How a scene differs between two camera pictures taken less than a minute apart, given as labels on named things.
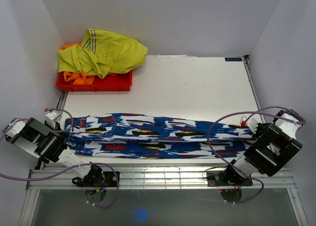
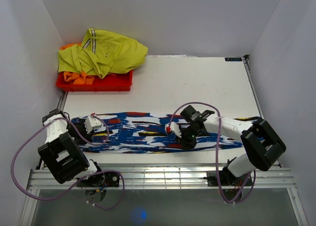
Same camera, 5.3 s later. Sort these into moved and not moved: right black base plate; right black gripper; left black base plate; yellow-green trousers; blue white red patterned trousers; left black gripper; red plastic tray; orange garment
Moved: left black gripper; right black gripper; blue white red patterned trousers
Not moved: red plastic tray; yellow-green trousers; left black base plate; orange garment; right black base plate
